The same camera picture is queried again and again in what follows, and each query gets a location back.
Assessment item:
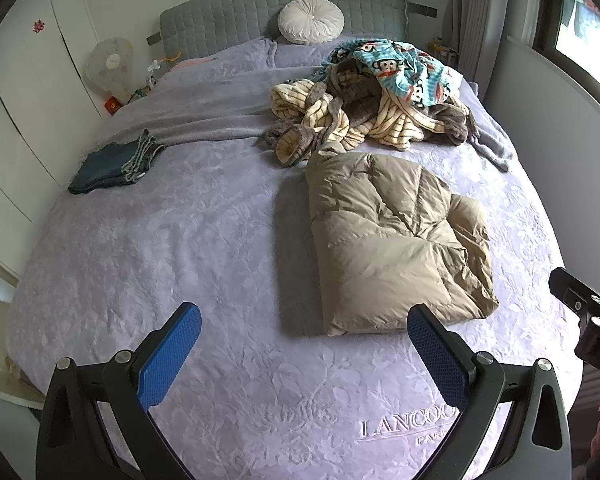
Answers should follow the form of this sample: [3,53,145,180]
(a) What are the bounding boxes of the beige puffer coat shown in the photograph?
[305,141,500,337]

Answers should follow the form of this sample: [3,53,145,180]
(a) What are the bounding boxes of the round white cushion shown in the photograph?
[278,0,345,45]

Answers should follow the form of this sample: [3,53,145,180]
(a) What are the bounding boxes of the blue cartoon print blanket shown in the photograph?
[321,38,465,108]

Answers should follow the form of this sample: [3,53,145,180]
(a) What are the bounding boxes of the light curtain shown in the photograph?
[452,0,506,86]

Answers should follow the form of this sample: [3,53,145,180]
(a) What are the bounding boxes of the white electric fan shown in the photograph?
[84,36,133,106]

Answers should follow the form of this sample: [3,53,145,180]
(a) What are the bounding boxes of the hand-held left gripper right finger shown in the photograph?
[407,303,573,480]

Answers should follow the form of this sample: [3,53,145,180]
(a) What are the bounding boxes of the grey quilted headboard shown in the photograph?
[159,0,410,63]

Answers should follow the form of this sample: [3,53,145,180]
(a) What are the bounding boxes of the folded blue jeans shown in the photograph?
[68,129,167,195]

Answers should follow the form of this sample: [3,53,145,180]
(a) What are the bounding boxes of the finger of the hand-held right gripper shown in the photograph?
[550,267,600,328]

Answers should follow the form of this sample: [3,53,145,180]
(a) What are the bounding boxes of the white wardrobe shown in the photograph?
[0,0,113,281]

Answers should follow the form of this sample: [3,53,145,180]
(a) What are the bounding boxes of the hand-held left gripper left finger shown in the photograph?
[36,302,202,480]

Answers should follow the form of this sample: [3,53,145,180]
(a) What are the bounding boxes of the grey fleece blanket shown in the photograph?
[110,65,516,172]

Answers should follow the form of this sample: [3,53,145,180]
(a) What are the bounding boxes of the cream striped fleece robe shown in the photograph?
[264,67,481,167]

